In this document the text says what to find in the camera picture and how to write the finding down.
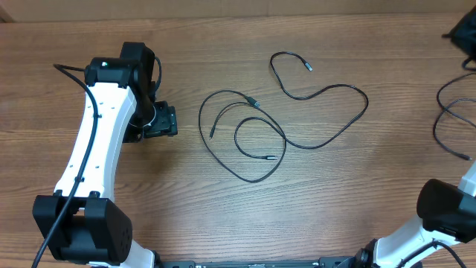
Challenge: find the black usb cable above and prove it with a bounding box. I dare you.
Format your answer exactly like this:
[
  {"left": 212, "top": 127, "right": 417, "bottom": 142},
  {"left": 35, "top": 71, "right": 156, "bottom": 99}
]
[
  {"left": 198, "top": 89, "right": 287, "bottom": 184},
  {"left": 234, "top": 51, "right": 370, "bottom": 161},
  {"left": 432, "top": 72, "right": 476, "bottom": 162}
]

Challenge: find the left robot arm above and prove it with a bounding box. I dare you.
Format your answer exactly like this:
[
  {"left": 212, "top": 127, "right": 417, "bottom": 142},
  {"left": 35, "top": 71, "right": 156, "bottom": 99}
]
[{"left": 32, "top": 42, "right": 178, "bottom": 267}]

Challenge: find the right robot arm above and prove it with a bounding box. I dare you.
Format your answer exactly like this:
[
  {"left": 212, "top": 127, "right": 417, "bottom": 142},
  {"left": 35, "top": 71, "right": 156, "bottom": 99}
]
[{"left": 337, "top": 6, "right": 475, "bottom": 268}]

